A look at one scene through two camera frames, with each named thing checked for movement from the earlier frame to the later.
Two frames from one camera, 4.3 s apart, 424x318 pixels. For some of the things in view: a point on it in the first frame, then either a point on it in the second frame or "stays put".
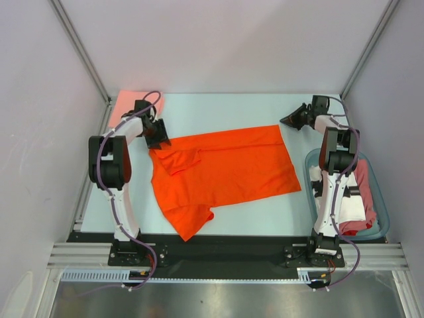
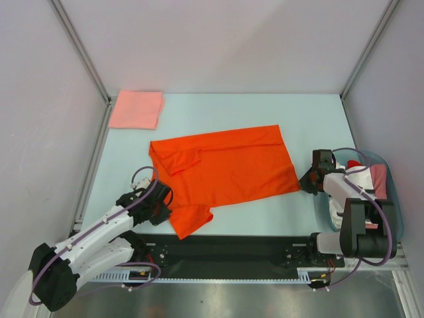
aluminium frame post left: [81, 50] stays put
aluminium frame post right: [368, 46] stays put
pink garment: [354, 228] → [379, 175]
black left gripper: [161, 137] → [164, 215]
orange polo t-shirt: [193, 175] stays put
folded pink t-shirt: [126, 102] stays put
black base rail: [218, 256] stays put
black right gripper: [292, 119] → [305, 186]
